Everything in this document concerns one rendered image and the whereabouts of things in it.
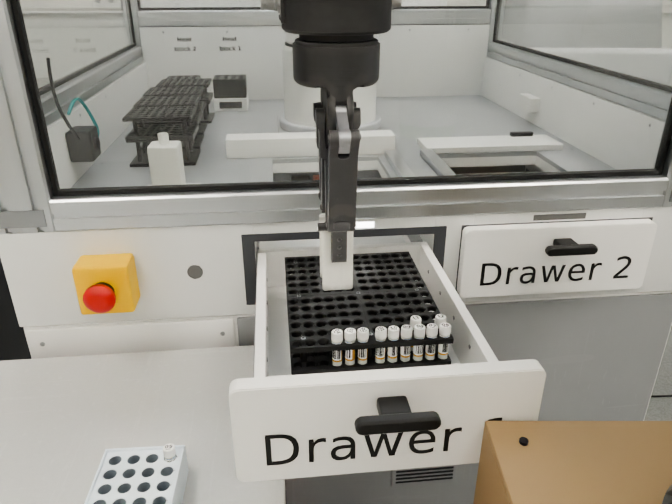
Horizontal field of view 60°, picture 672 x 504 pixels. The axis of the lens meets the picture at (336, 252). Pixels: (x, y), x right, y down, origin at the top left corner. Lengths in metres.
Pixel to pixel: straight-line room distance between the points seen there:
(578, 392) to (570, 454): 0.53
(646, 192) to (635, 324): 0.23
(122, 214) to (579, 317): 0.71
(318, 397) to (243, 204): 0.35
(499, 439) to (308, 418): 0.17
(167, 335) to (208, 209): 0.21
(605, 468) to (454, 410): 0.13
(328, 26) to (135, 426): 0.52
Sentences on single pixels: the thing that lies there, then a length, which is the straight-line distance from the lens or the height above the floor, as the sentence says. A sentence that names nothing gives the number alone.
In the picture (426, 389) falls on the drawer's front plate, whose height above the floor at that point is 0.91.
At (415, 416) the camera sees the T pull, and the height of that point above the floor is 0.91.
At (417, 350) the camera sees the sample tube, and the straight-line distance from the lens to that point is 0.65.
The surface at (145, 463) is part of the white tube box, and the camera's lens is 0.67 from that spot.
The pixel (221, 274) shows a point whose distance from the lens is 0.85.
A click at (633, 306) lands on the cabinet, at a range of 1.05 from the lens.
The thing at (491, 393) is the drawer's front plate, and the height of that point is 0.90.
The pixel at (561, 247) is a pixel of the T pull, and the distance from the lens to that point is 0.87.
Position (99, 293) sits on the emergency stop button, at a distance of 0.80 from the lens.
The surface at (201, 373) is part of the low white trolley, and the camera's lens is 0.84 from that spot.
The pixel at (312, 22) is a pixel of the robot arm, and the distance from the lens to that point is 0.48.
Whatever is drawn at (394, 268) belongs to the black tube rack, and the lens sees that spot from 0.78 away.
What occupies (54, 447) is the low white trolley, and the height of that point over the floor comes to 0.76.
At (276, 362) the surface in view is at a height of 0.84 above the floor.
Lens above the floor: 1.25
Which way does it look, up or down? 25 degrees down
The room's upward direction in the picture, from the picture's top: straight up
